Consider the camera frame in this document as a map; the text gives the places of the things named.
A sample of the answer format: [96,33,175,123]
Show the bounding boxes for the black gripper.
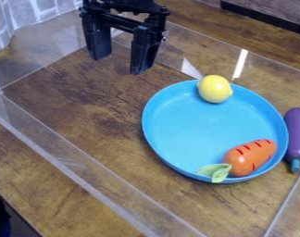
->
[79,0,169,74]

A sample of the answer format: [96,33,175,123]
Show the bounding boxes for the orange toy carrot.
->
[195,139,276,183]

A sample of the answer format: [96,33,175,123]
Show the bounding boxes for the blue round tray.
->
[141,80,288,183]

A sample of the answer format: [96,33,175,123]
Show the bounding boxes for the white patterned curtain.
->
[0,0,81,51]

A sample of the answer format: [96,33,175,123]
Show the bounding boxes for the yellow toy lemon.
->
[196,75,232,104]

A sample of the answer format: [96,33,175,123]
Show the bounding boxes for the purple toy eggplant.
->
[283,107,300,173]

